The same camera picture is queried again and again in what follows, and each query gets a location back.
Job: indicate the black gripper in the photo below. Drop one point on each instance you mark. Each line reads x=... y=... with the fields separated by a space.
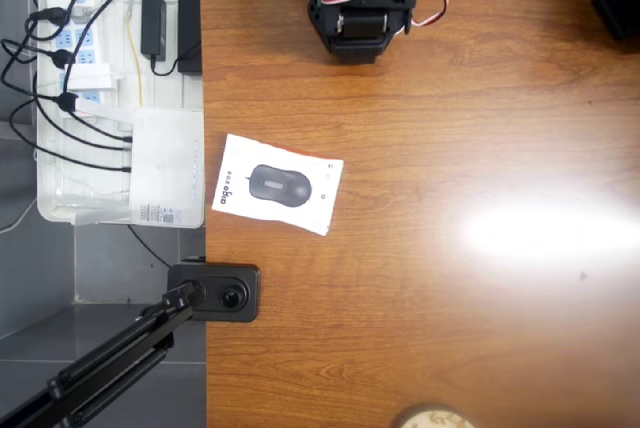
x=362 y=27

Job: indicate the white plastic tray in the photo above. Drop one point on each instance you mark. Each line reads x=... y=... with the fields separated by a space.
x=115 y=48

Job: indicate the round wooden coaster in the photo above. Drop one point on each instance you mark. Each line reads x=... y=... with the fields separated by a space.
x=434 y=418

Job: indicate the slim black power adapter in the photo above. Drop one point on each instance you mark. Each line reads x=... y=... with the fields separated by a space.
x=154 y=23

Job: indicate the black power plug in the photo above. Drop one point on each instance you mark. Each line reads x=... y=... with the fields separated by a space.
x=55 y=15
x=62 y=59
x=66 y=103

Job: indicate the black desk clamp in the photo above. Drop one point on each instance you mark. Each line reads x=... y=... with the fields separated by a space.
x=240 y=278

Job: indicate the white charger plug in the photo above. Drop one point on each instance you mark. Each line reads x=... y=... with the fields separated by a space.
x=87 y=78

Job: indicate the white router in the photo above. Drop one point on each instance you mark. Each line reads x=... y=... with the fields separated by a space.
x=167 y=168

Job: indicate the wide black power adapter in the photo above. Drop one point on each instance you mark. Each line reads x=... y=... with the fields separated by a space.
x=190 y=33

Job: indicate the white orange mouse box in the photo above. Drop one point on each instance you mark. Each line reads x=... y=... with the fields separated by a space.
x=280 y=188

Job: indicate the white power strip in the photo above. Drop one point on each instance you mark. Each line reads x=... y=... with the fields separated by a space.
x=82 y=40

